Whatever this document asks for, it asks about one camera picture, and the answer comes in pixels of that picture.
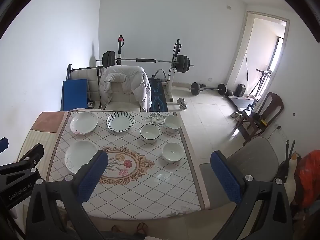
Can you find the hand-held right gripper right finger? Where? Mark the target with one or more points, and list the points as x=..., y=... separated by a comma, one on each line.
x=226, y=177

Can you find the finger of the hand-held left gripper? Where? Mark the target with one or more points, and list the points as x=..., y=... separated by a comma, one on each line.
x=3, y=145
x=31, y=156

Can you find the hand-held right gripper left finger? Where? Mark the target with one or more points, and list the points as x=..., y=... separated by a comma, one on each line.
x=93, y=177

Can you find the plain white bowl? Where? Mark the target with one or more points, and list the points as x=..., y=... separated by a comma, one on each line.
x=172, y=151

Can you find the dark-rimmed white bowl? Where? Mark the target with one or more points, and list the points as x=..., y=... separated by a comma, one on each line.
x=150, y=133

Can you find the long barbell with black plates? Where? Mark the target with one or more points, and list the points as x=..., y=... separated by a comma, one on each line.
x=146, y=60

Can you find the striped beige orange cloth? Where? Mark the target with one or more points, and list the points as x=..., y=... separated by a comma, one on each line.
x=42, y=127

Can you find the grey office chair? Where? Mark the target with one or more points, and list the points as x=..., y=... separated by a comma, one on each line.
x=250, y=157

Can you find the white plate with red print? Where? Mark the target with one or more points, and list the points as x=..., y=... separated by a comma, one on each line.
x=83, y=122

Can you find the person's left foot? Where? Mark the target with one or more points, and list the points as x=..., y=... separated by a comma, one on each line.
x=116, y=229

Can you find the person's foot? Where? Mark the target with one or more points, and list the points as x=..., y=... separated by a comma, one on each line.
x=142, y=228
x=116, y=229

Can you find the floral diamond-pattern tablecloth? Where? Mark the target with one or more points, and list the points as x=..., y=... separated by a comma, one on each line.
x=150, y=185

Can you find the striped blue-green plate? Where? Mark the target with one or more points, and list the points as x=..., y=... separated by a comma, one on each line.
x=120, y=122

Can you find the pair of light shoes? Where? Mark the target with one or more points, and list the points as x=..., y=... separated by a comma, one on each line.
x=235, y=115

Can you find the white goose toy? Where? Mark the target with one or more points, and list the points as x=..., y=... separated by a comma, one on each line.
x=292, y=180

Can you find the person's right foot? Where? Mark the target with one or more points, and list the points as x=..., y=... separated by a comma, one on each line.
x=142, y=228

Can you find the blue folded mat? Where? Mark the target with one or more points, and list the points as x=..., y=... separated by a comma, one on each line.
x=73, y=95

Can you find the blue-rimmed white bowl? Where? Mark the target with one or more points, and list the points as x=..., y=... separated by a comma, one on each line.
x=173, y=123

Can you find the orange plastic bag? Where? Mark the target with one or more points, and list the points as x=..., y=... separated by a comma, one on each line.
x=308, y=177

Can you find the chrome dumbbell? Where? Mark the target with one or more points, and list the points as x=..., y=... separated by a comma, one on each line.
x=182, y=104

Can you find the dark wooden chair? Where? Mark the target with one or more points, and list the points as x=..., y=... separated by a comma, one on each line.
x=273, y=105

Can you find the small black heater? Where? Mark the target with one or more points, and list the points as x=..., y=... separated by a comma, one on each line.
x=241, y=90

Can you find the short barbell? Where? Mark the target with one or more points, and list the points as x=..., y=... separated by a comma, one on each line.
x=208, y=88

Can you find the cream quilted chair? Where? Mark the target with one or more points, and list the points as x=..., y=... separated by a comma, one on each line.
x=85, y=76

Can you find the white puffer jacket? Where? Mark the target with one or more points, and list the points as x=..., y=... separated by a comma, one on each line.
x=136, y=80

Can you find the barbell rack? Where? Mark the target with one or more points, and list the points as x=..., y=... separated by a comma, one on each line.
x=175, y=65

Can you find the door frame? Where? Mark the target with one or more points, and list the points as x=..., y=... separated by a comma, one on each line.
x=246, y=30

